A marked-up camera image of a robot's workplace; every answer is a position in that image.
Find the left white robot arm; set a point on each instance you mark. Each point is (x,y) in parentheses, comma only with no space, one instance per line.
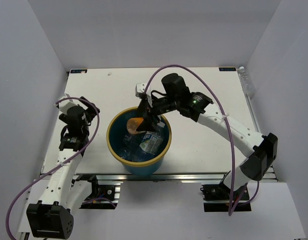
(52,217)

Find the blue corner sticker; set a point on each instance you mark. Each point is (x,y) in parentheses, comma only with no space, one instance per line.
(78,71)
(227,69)

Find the left blue corner sticker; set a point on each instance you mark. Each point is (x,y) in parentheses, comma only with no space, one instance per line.
(78,71)

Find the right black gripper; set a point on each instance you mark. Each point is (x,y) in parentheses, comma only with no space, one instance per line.
(147,124)

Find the clear unlabelled plastic bottle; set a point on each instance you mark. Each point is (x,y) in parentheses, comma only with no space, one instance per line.
(124,153)

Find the right blue corner sticker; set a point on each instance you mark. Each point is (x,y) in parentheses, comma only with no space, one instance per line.
(227,69)

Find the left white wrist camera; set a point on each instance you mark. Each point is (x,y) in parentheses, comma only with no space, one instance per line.
(65,105)

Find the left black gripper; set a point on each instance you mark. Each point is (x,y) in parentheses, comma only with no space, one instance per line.
(90,112)

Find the long clear bottle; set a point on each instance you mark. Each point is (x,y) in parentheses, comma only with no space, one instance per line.
(246,81)

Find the green white label bottle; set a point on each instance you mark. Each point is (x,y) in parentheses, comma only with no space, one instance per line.
(151,142)

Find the teal bin with tan rim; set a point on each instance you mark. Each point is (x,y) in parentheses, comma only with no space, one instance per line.
(115,133)

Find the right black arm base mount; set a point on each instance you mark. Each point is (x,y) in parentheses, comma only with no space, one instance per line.
(216,199)

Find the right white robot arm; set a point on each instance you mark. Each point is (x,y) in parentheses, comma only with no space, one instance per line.
(260,150)

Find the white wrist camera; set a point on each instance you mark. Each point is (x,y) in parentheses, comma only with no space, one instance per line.
(140,91)
(65,105)

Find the orange juice bottle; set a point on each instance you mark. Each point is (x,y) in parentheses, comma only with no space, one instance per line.
(133,124)

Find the blue label bottle small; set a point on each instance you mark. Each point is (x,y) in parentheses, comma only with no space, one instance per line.
(140,156)

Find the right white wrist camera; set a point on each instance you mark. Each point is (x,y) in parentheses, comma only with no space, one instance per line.
(140,91)

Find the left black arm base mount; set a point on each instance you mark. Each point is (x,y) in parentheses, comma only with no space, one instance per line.
(104,195)

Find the blue label bottle large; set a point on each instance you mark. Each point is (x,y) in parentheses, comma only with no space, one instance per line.
(132,141)

